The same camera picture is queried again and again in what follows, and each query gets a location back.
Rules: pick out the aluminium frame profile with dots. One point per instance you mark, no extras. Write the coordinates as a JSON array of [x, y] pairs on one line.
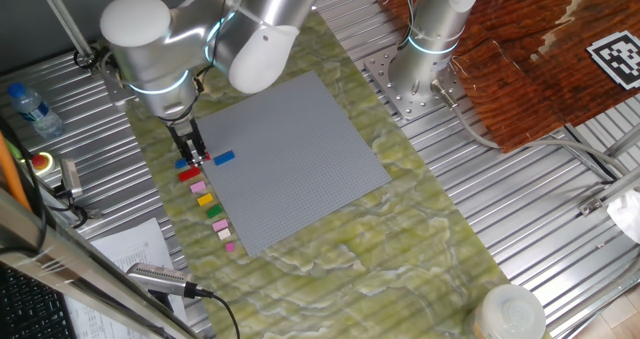
[[620, 184], [627, 141]]

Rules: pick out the plastic water bottle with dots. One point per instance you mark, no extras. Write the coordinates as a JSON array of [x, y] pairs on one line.
[[35, 111]]

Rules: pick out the gray Lego baseplate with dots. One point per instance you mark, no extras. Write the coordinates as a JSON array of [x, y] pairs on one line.
[[295, 164]]

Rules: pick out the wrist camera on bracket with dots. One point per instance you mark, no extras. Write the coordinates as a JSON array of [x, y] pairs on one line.
[[112, 84]]

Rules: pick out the orange pole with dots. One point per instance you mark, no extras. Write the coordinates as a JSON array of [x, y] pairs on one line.
[[12, 179]]

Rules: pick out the white cloth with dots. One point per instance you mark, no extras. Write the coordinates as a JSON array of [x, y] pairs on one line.
[[627, 216]]

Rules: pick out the black white fiducial marker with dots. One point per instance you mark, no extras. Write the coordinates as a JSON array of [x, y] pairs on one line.
[[620, 59]]

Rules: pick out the green marble pattern mat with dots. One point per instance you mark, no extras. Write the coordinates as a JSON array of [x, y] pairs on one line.
[[350, 269]]

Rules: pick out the printed paper sheet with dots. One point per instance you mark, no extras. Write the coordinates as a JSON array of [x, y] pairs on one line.
[[135, 249]]

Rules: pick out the metal robot mounting plate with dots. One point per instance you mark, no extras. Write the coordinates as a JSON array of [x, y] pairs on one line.
[[415, 106]]

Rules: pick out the silver ribbed camera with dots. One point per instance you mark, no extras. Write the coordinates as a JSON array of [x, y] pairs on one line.
[[160, 279]]

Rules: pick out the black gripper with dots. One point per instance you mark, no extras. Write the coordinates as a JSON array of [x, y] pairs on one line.
[[184, 134]]

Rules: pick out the aluminium frame bar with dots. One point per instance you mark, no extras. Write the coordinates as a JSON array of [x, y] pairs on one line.
[[50, 259]]

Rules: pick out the white Lego brick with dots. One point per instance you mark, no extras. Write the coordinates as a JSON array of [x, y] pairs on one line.
[[224, 234]]

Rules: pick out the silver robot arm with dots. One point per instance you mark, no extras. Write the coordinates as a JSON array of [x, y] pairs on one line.
[[430, 29]]

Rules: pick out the black keyboard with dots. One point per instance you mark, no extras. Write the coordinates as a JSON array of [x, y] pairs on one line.
[[30, 309]]

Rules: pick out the yellow Lego brick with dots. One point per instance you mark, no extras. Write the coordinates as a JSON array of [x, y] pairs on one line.
[[205, 199]]

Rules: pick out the blue Lego brick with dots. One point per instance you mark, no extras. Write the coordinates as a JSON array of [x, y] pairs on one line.
[[180, 163], [224, 158]]

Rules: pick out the tiny pink Lego brick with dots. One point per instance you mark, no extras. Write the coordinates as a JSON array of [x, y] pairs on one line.
[[230, 247]]

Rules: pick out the white plastic jar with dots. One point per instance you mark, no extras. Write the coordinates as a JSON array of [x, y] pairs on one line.
[[510, 311]]

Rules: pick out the red emergency stop button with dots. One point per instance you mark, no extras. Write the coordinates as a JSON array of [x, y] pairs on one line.
[[41, 162]]

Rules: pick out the slanted metal pole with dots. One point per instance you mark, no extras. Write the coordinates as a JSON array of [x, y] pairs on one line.
[[61, 14]]

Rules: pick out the green Lego brick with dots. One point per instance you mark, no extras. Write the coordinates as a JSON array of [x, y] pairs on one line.
[[214, 211]]

